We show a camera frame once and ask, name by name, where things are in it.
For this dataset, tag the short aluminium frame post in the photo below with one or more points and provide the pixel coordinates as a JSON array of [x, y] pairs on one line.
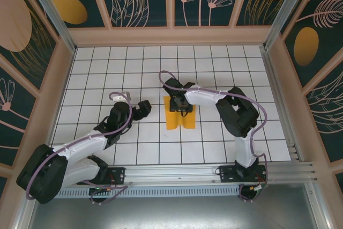
[[317, 207], [26, 218]]

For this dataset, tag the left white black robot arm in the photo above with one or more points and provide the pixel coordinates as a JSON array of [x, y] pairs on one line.
[[83, 150]]

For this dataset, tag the orange paper sheet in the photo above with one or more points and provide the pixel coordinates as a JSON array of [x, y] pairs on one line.
[[174, 121]]

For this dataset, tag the aluminium table side rail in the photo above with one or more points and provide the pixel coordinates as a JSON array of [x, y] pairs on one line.
[[280, 105]]

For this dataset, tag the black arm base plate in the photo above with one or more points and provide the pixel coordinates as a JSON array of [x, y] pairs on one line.
[[227, 176], [119, 171]]

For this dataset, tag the aluminium mounting rail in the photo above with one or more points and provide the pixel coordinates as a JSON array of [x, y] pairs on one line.
[[171, 175]]

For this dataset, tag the grey metal sheet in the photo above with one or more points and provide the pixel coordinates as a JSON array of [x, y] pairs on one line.
[[171, 213]]

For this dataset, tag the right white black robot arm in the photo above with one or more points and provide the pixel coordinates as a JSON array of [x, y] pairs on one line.
[[203, 99]]

